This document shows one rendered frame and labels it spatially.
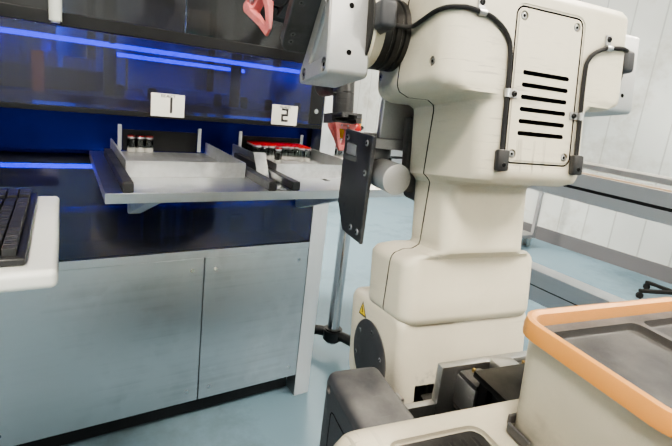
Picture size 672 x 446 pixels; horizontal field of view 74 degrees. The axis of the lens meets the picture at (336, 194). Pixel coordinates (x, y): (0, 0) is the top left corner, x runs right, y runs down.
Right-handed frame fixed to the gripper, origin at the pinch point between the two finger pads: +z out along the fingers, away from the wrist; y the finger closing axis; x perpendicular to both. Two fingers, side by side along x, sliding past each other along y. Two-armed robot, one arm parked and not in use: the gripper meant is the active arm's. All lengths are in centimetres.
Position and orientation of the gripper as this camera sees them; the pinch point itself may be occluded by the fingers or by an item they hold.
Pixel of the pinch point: (340, 147)
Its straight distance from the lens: 122.7
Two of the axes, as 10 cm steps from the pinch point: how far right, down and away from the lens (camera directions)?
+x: -8.6, 0.0, -5.2
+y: -5.1, -1.0, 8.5
